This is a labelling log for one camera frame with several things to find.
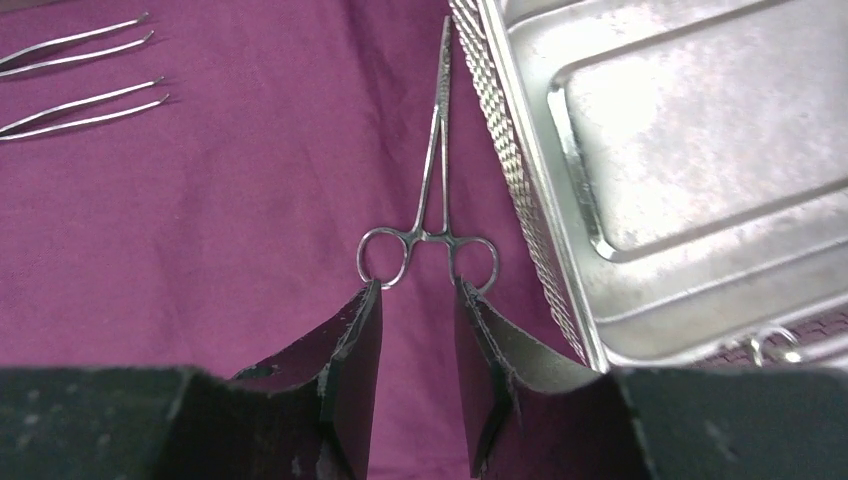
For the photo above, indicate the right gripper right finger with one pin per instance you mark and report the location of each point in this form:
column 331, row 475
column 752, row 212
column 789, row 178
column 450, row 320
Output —
column 532, row 413

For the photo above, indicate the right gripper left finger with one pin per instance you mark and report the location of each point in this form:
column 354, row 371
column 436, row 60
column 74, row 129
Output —
column 305, row 412

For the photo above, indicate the purple cloth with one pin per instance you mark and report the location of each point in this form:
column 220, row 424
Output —
column 221, row 226

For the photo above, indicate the steel surgical tray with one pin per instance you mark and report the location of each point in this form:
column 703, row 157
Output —
column 679, row 171

